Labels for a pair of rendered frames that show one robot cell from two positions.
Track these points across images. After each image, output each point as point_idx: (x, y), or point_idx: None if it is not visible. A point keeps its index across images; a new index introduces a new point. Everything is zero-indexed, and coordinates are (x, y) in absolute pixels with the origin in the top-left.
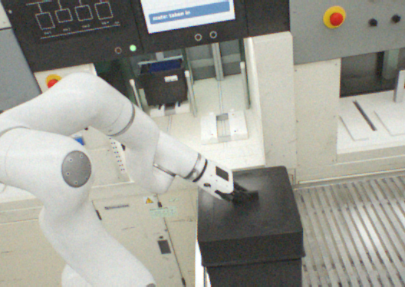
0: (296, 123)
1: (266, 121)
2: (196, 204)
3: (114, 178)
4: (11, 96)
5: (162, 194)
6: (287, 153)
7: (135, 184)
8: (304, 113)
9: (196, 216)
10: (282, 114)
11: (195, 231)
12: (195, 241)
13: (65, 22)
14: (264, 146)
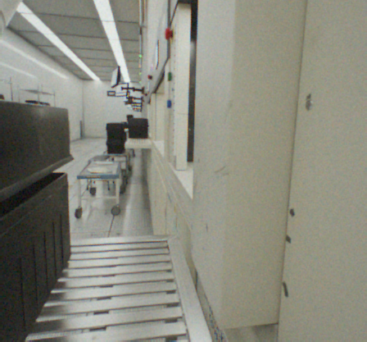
0: (305, 113)
1: (199, 60)
2: (159, 234)
3: (173, 160)
4: (164, 51)
5: (178, 207)
6: (210, 225)
7: (174, 175)
8: (345, 47)
9: (131, 236)
10: (216, 20)
11: (96, 238)
12: (74, 239)
13: None
14: (193, 160)
